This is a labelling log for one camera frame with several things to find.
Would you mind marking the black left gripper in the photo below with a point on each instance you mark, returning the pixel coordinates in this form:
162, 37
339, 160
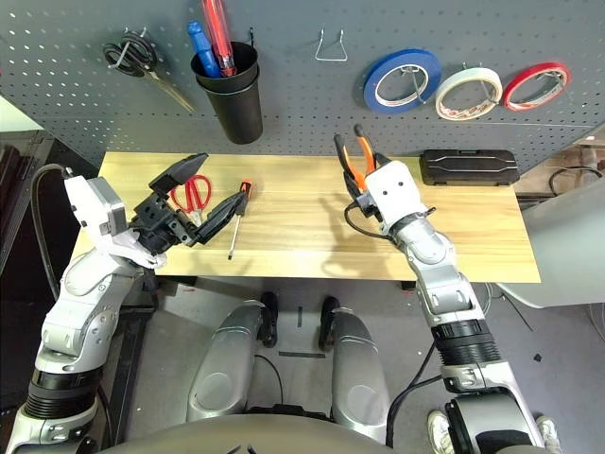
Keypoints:
163, 222

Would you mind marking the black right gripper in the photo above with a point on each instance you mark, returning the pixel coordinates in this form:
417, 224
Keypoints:
364, 203

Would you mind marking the orange black pliers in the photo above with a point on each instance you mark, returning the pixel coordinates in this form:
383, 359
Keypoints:
366, 146

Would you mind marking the orange black screwdriver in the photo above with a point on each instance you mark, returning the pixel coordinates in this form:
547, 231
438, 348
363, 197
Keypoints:
246, 186

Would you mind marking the white tape roll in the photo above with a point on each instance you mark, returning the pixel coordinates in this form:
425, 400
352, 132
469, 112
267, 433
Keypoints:
444, 106

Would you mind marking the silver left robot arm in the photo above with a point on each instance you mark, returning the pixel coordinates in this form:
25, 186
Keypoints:
80, 307

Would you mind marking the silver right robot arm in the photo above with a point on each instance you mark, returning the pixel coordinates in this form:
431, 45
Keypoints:
435, 269

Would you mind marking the grey metal pegboard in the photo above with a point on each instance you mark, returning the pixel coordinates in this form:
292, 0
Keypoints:
293, 94

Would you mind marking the blue tape roll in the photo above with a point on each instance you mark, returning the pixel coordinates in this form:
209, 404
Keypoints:
373, 97

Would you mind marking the black plastic cup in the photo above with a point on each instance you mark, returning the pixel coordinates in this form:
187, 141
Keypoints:
238, 113

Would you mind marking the silver tape peg hook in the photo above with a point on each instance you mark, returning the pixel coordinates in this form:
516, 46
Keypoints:
416, 87
487, 90
553, 78

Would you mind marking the closed black tool case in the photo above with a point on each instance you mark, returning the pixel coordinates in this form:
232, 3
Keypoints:
468, 168

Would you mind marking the red tape roll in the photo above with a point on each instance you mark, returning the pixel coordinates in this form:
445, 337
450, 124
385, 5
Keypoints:
510, 99

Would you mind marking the silver scissors peg hook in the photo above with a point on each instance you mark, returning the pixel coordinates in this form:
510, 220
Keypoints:
124, 52

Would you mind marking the silver left robot leg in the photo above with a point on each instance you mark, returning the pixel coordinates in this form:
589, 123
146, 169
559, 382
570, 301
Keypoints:
222, 369

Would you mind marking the silver robot leg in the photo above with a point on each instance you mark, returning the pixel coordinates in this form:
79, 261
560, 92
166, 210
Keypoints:
222, 369
359, 369

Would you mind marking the long black floor tape strip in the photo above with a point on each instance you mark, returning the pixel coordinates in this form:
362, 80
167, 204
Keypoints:
302, 354

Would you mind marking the silver right robot leg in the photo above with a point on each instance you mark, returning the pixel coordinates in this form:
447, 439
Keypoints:
359, 369

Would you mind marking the light grey side table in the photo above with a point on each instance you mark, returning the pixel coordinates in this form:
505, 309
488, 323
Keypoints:
562, 246

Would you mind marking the grey robot torso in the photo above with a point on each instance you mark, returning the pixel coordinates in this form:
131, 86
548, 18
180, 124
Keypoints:
236, 435

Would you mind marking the white sneaker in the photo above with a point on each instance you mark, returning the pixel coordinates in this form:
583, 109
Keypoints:
550, 435
437, 432

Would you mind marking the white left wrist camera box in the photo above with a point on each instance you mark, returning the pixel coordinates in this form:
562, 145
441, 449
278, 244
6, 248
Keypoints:
94, 203

